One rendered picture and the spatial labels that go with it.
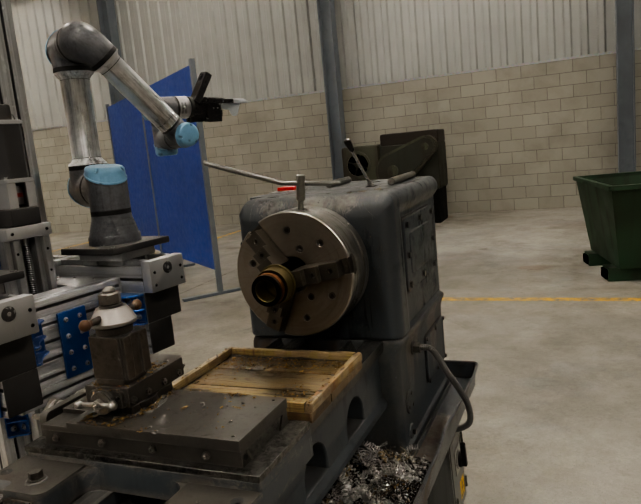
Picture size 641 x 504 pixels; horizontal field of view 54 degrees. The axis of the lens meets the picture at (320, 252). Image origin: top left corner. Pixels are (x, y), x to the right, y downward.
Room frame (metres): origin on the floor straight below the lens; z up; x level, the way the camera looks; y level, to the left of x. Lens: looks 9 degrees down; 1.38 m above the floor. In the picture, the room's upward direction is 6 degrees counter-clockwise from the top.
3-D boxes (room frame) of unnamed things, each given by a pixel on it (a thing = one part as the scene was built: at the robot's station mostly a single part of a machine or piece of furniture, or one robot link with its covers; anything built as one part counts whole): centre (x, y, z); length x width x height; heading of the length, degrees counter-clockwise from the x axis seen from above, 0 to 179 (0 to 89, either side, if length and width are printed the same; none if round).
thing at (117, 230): (1.87, 0.61, 1.21); 0.15 x 0.15 x 0.10
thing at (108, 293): (1.05, 0.36, 1.17); 0.04 x 0.04 x 0.03
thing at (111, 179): (1.88, 0.61, 1.33); 0.13 x 0.12 x 0.14; 38
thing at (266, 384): (1.34, 0.15, 0.89); 0.36 x 0.30 x 0.04; 67
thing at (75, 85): (1.98, 0.69, 1.54); 0.15 x 0.12 x 0.55; 38
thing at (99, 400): (1.07, 0.35, 0.99); 0.20 x 0.10 x 0.05; 157
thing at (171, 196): (8.11, 2.04, 1.18); 4.12 x 0.80 x 2.35; 29
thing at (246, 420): (1.02, 0.31, 0.95); 0.43 x 0.17 x 0.05; 67
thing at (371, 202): (1.94, -0.09, 1.06); 0.59 x 0.48 x 0.39; 157
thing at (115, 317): (1.05, 0.36, 1.13); 0.08 x 0.08 x 0.03
